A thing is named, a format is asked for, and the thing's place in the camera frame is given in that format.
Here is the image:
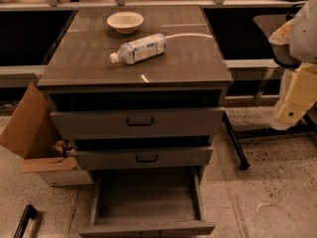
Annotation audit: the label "black bar on floor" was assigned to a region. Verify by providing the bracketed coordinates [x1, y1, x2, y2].
[14, 204, 37, 238]

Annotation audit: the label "grey drawer cabinet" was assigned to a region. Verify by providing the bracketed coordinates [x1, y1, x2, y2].
[36, 5, 234, 183]

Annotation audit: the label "white bowl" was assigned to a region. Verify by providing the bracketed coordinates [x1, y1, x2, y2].
[107, 12, 144, 35]

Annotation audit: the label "black side table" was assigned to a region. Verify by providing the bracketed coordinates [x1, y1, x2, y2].
[222, 14, 317, 171]

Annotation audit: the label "grey middle drawer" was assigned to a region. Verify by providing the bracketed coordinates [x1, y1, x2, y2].
[74, 146, 213, 171]

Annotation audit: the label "clear plastic water bottle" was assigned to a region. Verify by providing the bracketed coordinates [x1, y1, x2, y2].
[110, 34, 166, 64]

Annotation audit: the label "open cardboard box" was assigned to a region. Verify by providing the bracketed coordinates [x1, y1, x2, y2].
[0, 83, 93, 186]

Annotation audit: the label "grey drawer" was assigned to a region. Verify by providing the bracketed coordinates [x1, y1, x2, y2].
[51, 107, 224, 140]
[74, 146, 213, 171]
[79, 167, 215, 238]

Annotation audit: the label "grey top drawer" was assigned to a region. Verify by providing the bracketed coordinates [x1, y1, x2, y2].
[51, 107, 224, 140]

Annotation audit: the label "grey bottom drawer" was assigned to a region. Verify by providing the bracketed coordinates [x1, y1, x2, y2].
[79, 167, 215, 238]

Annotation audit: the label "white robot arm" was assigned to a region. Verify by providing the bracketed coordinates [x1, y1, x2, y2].
[268, 0, 317, 130]

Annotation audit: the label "small items in box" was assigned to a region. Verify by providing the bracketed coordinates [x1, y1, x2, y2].
[53, 140, 75, 158]

